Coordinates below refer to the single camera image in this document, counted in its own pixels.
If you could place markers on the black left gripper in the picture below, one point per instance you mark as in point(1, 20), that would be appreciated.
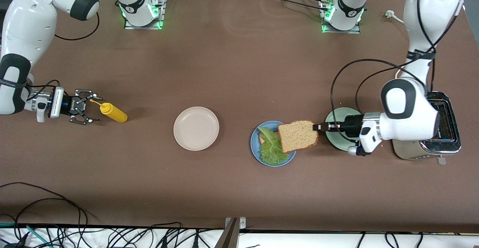
point(351, 124)

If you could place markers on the yellow squeeze bottle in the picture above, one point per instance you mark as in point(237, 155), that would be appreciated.
point(116, 114)

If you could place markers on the light green plate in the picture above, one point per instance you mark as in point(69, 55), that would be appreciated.
point(335, 135)

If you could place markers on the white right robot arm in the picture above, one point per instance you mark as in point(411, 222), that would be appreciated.
point(30, 23)

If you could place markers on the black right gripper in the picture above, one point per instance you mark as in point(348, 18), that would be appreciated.
point(68, 105)

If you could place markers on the blue plate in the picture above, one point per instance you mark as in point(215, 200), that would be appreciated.
point(256, 154)

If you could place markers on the green lettuce leaf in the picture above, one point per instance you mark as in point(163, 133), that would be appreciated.
point(271, 150)

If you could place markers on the cream white plate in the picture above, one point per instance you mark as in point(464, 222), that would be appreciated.
point(196, 128)

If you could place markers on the brown bread slice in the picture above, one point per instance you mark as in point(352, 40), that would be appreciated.
point(261, 138)
point(297, 135)

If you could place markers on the beige steel toaster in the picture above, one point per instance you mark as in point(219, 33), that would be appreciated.
point(447, 128)

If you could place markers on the metal table edge bracket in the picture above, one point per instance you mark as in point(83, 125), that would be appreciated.
point(230, 236)

